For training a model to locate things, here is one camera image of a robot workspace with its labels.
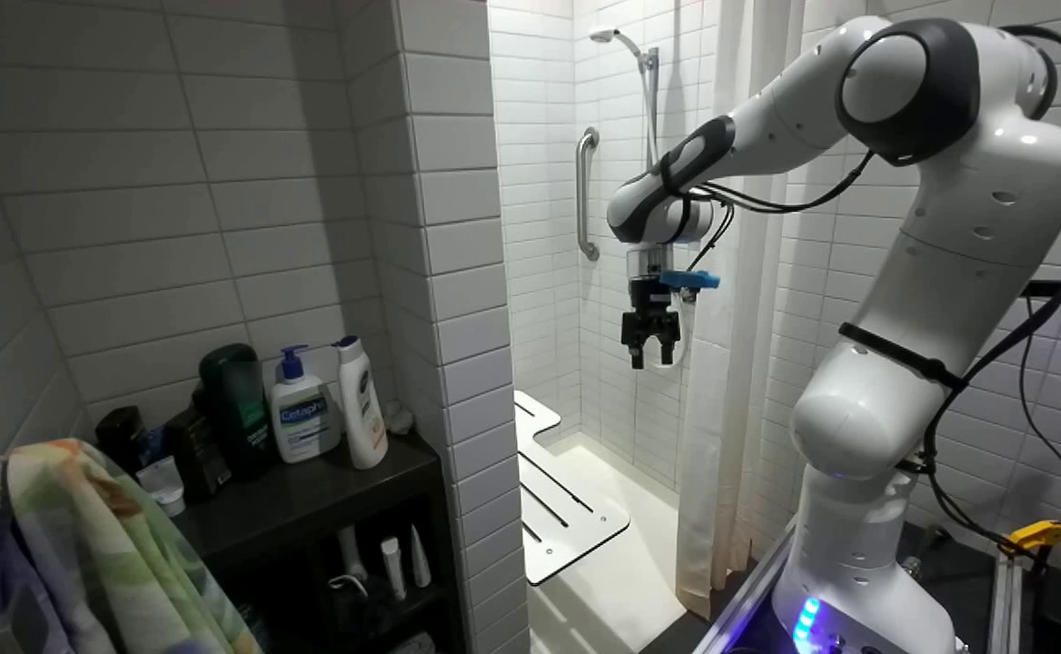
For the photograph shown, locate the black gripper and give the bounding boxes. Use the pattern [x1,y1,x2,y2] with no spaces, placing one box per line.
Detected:
[621,281,681,369]

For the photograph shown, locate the white shower curtain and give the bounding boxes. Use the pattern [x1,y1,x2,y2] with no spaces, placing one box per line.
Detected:
[677,0,807,618]

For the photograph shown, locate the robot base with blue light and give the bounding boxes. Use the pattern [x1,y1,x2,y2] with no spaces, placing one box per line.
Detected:
[694,521,969,654]

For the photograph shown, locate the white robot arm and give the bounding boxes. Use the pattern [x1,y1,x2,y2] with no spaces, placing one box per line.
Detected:
[607,13,1061,654]

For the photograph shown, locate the white folding shower seat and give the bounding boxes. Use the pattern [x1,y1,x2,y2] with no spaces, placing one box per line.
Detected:
[512,390,629,584]

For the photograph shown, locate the chrome shower head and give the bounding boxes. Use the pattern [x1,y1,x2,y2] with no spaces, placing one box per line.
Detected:
[590,26,644,63]

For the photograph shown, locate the chrome grab bar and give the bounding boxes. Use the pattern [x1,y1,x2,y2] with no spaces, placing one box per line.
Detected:
[575,127,599,263]

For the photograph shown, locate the tall white bottle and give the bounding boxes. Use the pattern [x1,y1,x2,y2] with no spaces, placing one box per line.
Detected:
[336,334,389,469]

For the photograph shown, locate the white tube on shelf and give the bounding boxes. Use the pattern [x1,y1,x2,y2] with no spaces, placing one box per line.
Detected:
[377,539,409,602]

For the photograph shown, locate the white pump lotion bottle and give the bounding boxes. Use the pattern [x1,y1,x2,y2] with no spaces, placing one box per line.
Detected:
[269,346,326,464]

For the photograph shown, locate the black storage shelf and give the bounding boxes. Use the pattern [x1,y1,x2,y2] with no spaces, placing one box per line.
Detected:
[177,440,464,654]

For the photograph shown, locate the dark green bottle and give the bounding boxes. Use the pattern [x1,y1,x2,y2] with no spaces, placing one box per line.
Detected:
[200,346,274,475]

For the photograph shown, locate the yellow clamp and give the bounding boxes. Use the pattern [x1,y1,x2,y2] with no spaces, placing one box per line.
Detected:
[1000,521,1061,555]

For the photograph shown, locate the black small container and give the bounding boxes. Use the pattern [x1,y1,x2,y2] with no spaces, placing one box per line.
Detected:
[94,406,148,472]

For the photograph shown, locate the colourful towel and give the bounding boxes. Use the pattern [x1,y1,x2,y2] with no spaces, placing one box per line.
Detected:
[0,437,263,654]

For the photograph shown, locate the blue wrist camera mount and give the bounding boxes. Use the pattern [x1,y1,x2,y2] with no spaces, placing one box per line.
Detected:
[657,269,721,294]

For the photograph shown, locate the chrome shower slide rail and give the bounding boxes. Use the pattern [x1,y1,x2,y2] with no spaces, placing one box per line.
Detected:
[641,46,657,166]

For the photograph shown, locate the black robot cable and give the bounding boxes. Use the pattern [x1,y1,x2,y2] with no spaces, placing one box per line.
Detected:
[698,22,1061,584]

